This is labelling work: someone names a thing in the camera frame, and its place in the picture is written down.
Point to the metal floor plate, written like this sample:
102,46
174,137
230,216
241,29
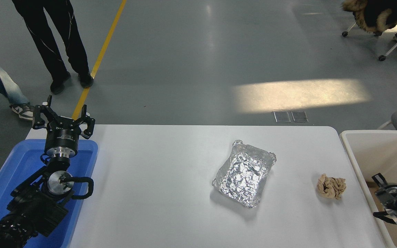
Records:
299,116
282,116

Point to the blue plastic tray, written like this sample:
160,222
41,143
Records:
19,162

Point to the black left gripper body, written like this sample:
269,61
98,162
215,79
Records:
62,137

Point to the standing person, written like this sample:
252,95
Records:
52,41

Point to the large pale bin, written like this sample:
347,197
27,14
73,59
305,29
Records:
374,151

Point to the white wheeled chair frame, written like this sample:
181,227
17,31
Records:
393,46

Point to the foil tray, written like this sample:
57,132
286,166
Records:
243,175

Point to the person on wheeled chair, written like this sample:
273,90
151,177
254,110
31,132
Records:
377,13

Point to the crumpled tan paper ball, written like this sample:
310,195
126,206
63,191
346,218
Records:
331,186

